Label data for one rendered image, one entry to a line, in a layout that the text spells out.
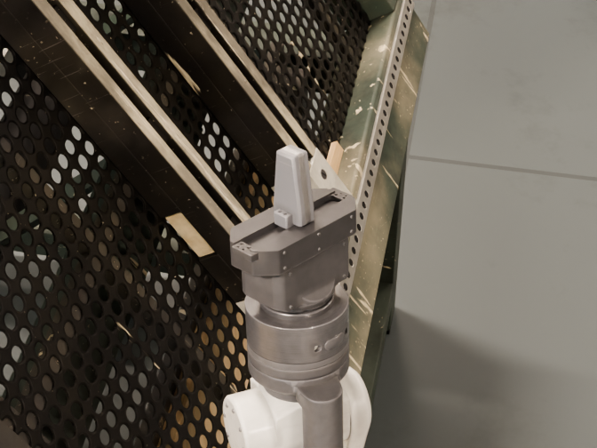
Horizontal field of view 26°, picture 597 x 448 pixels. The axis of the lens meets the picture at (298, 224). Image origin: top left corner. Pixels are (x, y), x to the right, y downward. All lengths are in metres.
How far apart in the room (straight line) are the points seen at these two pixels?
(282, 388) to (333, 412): 0.05
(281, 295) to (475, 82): 2.72
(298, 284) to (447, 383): 1.93
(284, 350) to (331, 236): 0.10
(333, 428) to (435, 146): 2.45
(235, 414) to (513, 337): 1.98
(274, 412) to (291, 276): 0.14
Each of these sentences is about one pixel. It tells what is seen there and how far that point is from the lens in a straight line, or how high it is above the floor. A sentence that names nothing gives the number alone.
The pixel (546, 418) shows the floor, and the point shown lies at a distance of 2.93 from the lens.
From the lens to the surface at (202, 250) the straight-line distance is 1.72.
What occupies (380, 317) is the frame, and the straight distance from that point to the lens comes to 2.83.
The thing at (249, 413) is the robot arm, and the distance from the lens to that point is 1.12.
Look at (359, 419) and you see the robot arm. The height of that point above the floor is 1.40.
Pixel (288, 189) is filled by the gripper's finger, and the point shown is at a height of 1.62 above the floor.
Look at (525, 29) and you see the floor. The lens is 3.94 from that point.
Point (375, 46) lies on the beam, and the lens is 2.36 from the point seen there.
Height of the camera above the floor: 2.33
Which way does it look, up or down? 45 degrees down
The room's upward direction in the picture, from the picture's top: straight up
